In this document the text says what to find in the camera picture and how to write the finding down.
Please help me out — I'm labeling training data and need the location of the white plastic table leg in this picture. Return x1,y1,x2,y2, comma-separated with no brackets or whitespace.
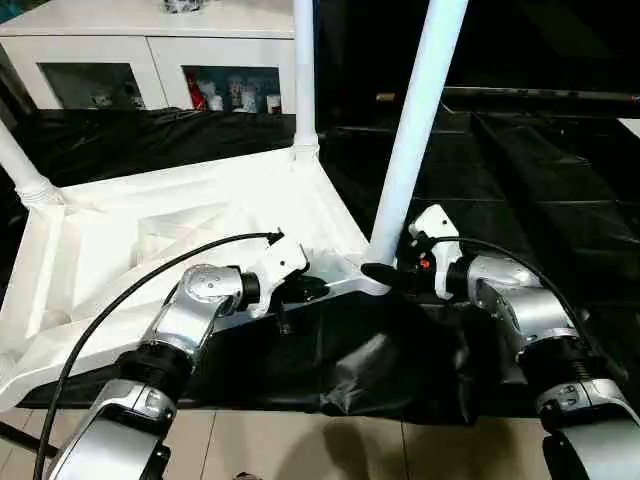
366,0,471,275
291,0,322,162
0,118,67,207

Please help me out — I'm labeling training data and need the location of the white plastic table top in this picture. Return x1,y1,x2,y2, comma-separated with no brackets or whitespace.
0,141,397,412

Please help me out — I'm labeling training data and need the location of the black mat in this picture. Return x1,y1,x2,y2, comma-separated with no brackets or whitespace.
0,97,640,427

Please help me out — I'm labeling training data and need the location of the black box with gold label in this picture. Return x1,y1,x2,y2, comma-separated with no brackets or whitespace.
319,0,432,130

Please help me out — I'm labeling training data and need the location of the dark long bar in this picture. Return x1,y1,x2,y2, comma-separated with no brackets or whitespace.
441,84,640,107

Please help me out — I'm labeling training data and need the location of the white cabinet with glass doors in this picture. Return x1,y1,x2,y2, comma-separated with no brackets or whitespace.
0,0,302,115

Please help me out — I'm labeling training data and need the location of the dark crumpled bundle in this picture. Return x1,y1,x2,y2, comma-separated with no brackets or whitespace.
161,0,205,16

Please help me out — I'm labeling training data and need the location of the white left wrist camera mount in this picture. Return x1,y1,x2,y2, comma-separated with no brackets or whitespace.
248,236,310,320

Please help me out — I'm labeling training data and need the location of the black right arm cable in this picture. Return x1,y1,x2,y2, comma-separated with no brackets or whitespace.
423,236,592,342

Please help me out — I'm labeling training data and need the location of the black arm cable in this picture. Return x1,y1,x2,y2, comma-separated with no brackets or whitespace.
33,228,286,480
423,236,592,342

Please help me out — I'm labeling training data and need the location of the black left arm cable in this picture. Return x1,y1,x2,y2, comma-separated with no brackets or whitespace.
33,228,286,480

